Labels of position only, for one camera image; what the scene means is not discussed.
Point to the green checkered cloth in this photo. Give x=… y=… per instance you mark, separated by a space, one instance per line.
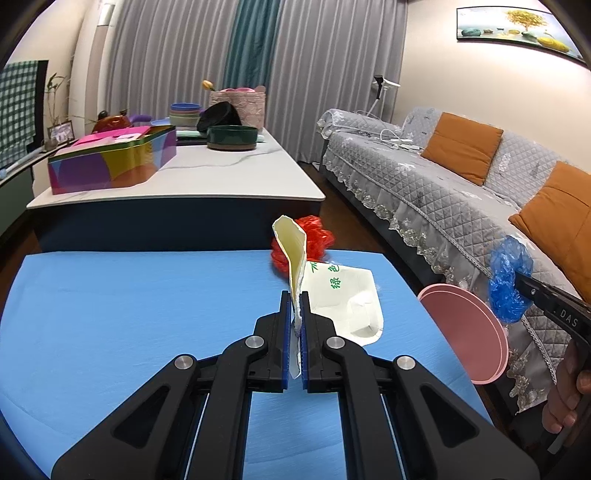
x=18 y=110

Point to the grey curtain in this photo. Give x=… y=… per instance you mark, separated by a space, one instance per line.
x=161 y=55

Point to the stack of plastic bowls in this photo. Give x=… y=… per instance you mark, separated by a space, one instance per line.
x=184 y=113

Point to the pink trash bin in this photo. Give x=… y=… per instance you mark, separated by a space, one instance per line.
x=461 y=327

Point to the white-topped dark table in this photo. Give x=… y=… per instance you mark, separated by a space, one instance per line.
x=221 y=175

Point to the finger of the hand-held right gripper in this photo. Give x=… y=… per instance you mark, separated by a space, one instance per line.
x=531 y=288

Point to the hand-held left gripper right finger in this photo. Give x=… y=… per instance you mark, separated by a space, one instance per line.
x=304 y=337

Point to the grey quilted sofa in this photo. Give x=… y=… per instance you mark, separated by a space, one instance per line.
x=415 y=184

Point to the white rod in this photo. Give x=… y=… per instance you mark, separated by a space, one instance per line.
x=23 y=159

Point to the framed wall picture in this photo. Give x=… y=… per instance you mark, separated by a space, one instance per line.
x=508 y=27

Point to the white standing air conditioner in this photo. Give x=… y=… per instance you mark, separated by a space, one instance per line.
x=92 y=55

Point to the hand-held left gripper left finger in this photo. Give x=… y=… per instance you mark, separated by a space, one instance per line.
x=287 y=332

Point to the green cabinet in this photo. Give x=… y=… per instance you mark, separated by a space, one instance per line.
x=14 y=203

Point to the pink paper sheet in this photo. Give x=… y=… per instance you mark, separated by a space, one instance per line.
x=97 y=137

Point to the colourful rectangular box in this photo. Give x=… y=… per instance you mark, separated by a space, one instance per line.
x=106 y=166

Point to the yellow flower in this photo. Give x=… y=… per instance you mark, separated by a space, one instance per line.
x=208 y=85

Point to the blue plastic bag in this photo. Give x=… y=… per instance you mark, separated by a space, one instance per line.
x=508 y=277

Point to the small photo frame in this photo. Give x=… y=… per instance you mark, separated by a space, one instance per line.
x=61 y=132

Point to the white paper bag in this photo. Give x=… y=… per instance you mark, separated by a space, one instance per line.
x=341 y=300

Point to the orange cushion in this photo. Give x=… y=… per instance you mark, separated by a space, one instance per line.
x=461 y=147
x=558 y=217

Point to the green round tin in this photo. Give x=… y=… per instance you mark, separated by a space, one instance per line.
x=231 y=137

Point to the blue table mat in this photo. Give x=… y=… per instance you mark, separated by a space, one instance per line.
x=115 y=314

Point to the potted bamboo plant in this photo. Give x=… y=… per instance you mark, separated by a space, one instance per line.
x=53 y=101

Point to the pink lace basket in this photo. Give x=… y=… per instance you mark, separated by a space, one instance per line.
x=251 y=106

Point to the teal curtain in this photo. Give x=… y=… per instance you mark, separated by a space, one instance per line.
x=251 y=41

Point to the person's right hand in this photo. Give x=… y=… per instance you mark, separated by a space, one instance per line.
x=572 y=397

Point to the brown teapot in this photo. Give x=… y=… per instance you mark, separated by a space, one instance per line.
x=111 y=123

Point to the crumpled red plastic bag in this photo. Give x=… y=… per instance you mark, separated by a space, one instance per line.
x=316 y=240

